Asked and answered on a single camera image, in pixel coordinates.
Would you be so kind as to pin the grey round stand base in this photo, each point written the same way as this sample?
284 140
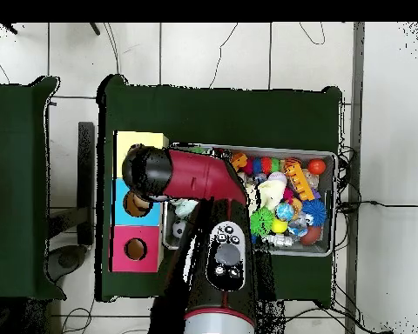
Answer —
68 261

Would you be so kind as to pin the wooden box with three holes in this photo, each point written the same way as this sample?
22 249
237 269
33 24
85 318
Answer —
146 243

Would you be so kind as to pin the black upright panel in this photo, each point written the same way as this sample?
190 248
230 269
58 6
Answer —
86 156

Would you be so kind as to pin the dark green table cloth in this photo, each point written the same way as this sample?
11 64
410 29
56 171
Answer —
212 114
14 174

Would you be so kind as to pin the orange toy brick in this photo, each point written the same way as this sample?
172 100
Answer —
239 160
299 182

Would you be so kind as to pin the shallow mesh bin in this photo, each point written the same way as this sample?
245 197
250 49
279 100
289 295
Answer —
299 251

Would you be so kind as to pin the mint green waffle cloth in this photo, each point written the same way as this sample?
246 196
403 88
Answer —
185 207

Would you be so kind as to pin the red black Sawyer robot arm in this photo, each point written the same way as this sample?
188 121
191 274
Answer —
202 177

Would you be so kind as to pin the blue globe ball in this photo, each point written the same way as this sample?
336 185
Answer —
285 211

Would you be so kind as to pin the cream waffle cloth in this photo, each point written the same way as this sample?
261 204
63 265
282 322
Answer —
270 193

